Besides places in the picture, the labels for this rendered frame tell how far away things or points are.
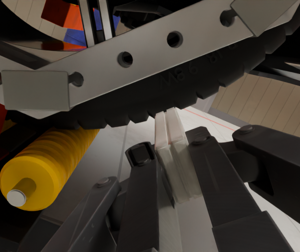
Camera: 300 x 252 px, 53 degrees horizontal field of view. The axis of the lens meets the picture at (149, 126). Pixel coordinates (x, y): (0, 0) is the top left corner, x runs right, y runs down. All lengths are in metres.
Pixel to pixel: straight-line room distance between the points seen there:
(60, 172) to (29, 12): 4.78
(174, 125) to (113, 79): 0.11
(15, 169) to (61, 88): 0.09
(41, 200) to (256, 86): 4.95
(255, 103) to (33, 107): 5.02
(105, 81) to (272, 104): 5.12
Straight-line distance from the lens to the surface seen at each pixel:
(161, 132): 0.15
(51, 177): 0.31
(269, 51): 0.37
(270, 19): 0.27
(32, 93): 0.27
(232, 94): 5.08
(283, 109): 5.43
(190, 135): 0.16
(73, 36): 4.13
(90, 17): 0.37
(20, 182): 0.31
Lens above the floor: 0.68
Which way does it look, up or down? 15 degrees down
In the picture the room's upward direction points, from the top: 24 degrees clockwise
